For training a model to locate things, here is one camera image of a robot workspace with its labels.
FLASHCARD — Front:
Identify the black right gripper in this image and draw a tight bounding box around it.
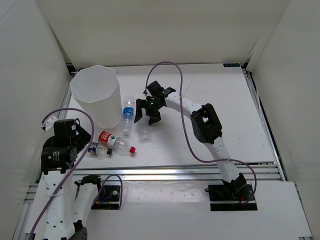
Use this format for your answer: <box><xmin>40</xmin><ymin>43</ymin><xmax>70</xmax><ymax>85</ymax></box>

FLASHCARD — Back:
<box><xmin>134</xmin><ymin>99</ymin><xmax>163</xmax><ymax>126</ymax></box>

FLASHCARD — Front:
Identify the small black cap bottle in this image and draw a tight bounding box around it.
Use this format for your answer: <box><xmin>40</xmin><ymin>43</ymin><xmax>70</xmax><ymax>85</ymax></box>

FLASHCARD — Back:
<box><xmin>87</xmin><ymin>142</ymin><xmax>113</xmax><ymax>159</ymax></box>

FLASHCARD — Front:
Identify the clear unlabelled plastic bottle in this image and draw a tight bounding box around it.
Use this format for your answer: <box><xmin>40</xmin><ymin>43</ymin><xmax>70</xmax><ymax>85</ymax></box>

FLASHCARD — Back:
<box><xmin>138</xmin><ymin>117</ymin><xmax>152</xmax><ymax>143</ymax></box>

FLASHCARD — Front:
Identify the red label clear bottle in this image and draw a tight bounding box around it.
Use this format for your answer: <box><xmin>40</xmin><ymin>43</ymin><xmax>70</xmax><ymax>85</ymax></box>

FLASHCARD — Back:
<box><xmin>98</xmin><ymin>131</ymin><xmax>136</xmax><ymax>156</ymax></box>

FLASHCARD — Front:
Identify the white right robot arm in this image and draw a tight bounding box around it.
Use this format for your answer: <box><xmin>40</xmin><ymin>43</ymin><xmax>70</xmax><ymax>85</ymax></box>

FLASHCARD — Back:
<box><xmin>134</xmin><ymin>93</ymin><xmax>247</xmax><ymax>200</ymax></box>

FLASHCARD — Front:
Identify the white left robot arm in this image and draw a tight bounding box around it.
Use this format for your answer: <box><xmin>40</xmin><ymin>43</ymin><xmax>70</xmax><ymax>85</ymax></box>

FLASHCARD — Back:
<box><xmin>41</xmin><ymin>119</ymin><xmax>105</xmax><ymax>240</ymax></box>

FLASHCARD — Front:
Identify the white octagonal plastic bin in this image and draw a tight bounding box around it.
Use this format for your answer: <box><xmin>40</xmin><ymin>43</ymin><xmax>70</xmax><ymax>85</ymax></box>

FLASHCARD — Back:
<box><xmin>69</xmin><ymin>65</ymin><xmax>122</xmax><ymax>129</ymax></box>

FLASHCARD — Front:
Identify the blue label clear bottle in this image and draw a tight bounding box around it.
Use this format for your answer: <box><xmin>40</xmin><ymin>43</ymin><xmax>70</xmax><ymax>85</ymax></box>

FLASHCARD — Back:
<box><xmin>122</xmin><ymin>96</ymin><xmax>136</xmax><ymax>137</ymax></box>

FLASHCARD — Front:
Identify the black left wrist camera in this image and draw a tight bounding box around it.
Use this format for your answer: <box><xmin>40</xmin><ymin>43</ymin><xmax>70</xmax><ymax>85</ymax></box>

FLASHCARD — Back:
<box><xmin>53</xmin><ymin>119</ymin><xmax>77</xmax><ymax>141</ymax></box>

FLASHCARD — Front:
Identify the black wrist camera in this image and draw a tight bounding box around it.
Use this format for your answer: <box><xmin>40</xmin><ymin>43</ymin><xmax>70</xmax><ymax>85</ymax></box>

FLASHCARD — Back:
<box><xmin>146</xmin><ymin>81</ymin><xmax>176</xmax><ymax>98</ymax></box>
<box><xmin>53</xmin><ymin>119</ymin><xmax>77</xmax><ymax>141</ymax></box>

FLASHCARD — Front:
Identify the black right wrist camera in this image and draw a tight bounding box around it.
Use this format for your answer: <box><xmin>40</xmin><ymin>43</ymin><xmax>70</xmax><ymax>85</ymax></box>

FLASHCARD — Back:
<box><xmin>146</xmin><ymin>81</ymin><xmax>176</xmax><ymax>98</ymax></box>

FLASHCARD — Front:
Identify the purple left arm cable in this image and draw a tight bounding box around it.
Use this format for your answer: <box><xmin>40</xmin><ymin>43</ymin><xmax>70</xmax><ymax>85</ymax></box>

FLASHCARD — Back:
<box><xmin>27</xmin><ymin>107</ymin><xmax>123</xmax><ymax>240</ymax></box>

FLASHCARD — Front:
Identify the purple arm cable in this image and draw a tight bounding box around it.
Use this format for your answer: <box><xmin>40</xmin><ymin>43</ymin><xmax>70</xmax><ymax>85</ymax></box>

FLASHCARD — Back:
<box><xmin>27</xmin><ymin>107</ymin><xmax>123</xmax><ymax>240</ymax></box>
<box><xmin>142</xmin><ymin>61</ymin><xmax>258</xmax><ymax>207</ymax></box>

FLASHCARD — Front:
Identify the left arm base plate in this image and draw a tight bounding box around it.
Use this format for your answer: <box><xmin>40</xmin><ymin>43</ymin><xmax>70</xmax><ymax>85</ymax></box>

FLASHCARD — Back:
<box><xmin>91</xmin><ymin>185</ymin><xmax>122</xmax><ymax>210</ymax></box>

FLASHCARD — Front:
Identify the aluminium extrusion rail frame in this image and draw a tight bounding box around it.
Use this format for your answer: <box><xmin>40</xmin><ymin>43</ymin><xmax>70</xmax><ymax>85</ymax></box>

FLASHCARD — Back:
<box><xmin>12</xmin><ymin>63</ymin><xmax>313</xmax><ymax>240</ymax></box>

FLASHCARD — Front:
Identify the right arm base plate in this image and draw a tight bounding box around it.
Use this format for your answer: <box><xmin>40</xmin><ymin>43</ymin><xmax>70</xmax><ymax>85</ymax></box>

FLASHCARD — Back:
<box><xmin>204</xmin><ymin>184</ymin><xmax>258</xmax><ymax>212</ymax></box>

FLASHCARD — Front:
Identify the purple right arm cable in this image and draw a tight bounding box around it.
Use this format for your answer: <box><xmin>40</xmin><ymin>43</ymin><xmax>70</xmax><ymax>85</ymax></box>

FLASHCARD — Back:
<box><xmin>142</xmin><ymin>61</ymin><xmax>258</xmax><ymax>207</ymax></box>

